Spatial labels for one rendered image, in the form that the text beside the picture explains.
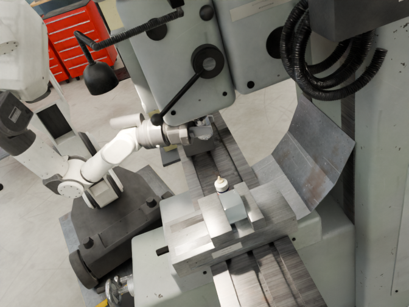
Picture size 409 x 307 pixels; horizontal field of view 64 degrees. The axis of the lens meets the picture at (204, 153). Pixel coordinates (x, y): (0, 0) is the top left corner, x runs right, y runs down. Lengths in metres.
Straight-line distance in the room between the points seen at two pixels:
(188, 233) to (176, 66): 0.46
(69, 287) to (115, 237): 0.90
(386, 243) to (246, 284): 0.54
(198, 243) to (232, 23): 0.55
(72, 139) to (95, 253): 0.55
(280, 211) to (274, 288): 0.19
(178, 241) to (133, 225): 0.78
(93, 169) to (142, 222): 0.66
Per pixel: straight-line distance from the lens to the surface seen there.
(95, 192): 1.73
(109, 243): 1.69
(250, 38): 0.74
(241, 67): 0.76
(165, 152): 3.04
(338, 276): 1.43
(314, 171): 1.09
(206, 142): 1.27
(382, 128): 0.88
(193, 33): 0.73
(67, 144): 1.49
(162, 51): 0.73
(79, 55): 5.59
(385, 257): 1.32
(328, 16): 0.52
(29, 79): 1.05
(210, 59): 0.71
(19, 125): 1.03
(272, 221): 0.90
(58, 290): 2.56
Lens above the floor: 1.73
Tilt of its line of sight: 37 degrees down
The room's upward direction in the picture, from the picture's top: 20 degrees counter-clockwise
